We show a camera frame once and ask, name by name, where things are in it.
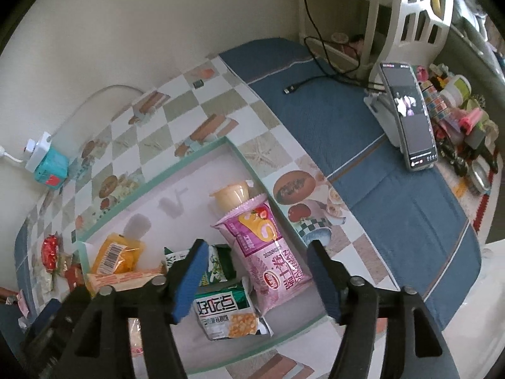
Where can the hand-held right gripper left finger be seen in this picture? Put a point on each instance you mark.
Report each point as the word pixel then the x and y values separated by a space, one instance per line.
pixel 191 280

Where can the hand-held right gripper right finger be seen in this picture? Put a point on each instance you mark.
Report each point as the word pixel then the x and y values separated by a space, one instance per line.
pixel 323 280

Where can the small green white packet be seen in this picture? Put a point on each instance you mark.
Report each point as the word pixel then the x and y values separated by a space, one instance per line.
pixel 217 264

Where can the green white biscuit packet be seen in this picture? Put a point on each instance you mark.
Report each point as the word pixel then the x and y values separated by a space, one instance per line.
pixel 225 316

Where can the pink snack packet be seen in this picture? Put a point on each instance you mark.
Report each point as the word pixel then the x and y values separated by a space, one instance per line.
pixel 272 268

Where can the white box with teal rim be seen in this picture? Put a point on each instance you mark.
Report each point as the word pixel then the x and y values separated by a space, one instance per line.
pixel 177 213

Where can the white orange snack packet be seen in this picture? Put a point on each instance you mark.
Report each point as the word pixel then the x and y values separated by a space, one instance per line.
pixel 118 280

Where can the orange clear barcode snack packet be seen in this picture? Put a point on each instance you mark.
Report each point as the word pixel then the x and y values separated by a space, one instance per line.
pixel 114 254

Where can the small pink packet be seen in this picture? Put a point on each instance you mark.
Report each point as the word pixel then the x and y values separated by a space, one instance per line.
pixel 22 304

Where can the dark red stick packet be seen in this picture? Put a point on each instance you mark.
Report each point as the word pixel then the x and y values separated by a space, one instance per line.
pixel 8 294

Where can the red round snack packet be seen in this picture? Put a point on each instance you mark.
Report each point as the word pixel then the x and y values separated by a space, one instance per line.
pixel 50 250

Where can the yellow jelly cup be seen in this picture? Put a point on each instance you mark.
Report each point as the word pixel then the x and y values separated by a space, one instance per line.
pixel 232 195

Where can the blue tablecloth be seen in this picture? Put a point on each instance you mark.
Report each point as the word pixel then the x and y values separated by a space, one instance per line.
pixel 355 134

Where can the teal cube box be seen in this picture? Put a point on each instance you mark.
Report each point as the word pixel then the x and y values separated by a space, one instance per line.
pixel 49 167

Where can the red trimmed white cloth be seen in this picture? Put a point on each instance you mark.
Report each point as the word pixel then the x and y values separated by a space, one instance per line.
pixel 479 211

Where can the white phone stand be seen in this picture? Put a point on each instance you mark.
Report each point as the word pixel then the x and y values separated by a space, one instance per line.
pixel 384 118

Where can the smartphone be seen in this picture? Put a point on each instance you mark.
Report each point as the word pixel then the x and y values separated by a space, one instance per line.
pixel 414 126

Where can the black figurines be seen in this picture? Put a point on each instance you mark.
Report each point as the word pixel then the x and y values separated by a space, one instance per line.
pixel 453 156

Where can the white power adapter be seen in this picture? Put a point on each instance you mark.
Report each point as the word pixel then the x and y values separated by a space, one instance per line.
pixel 37 148

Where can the checked printed tablecloth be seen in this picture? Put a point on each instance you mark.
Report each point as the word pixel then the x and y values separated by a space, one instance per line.
pixel 221 98

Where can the round metal tin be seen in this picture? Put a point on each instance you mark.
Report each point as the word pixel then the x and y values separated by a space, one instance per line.
pixel 479 175

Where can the row of patterned tape rolls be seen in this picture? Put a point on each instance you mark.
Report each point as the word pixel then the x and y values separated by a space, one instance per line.
pixel 434 100

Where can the pink plastic item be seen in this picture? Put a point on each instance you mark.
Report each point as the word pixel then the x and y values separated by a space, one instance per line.
pixel 471 118

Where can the white green jar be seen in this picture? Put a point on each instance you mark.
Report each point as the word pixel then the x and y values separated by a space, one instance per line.
pixel 455 90

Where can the small pink bowl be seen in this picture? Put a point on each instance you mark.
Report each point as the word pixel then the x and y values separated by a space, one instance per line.
pixel 339 38

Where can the white pole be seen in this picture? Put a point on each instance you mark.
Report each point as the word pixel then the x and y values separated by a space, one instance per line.
pixel 373 15

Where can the white lattice plastic chair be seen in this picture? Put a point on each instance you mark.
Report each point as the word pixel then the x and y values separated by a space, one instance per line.
pixel 398 19

